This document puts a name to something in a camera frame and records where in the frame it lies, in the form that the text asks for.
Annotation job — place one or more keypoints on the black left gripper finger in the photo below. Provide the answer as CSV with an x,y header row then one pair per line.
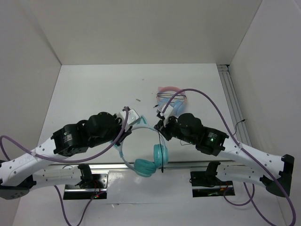
x,y
118,118
123,136

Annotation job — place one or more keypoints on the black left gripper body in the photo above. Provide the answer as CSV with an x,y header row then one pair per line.
x,y
111,136

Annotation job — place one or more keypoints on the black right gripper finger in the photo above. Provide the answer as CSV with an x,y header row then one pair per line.
x,y
159,126
160,115

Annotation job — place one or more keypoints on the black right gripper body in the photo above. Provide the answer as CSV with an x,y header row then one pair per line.
x,y
172,129

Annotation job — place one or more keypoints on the teal cat-ear headphones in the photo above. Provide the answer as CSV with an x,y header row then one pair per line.
x,y
142,167

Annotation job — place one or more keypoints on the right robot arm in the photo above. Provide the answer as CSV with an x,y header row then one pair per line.
x,y
273,172

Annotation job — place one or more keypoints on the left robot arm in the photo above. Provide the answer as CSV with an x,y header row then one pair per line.
x,y
31,170

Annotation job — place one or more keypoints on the pink blue cat-ear headphones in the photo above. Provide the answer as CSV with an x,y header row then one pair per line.
x,y
164,94

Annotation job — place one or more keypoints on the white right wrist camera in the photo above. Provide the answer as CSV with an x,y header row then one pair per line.
x,y
167,110

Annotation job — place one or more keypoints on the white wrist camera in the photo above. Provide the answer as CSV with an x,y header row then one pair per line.
x,y
167,110
128,117

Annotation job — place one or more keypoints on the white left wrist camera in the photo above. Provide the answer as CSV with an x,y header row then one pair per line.
x,y
128,117

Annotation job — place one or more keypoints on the aluminium side rail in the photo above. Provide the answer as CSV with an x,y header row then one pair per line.
x,y
239,122

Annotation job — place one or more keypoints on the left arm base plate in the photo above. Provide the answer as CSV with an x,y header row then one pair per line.
x,y
96,189

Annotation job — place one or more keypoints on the aluminium table edge rail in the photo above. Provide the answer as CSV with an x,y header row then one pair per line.
x,y
121,166

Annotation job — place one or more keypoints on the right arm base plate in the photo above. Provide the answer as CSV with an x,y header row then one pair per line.
x,y
205,187

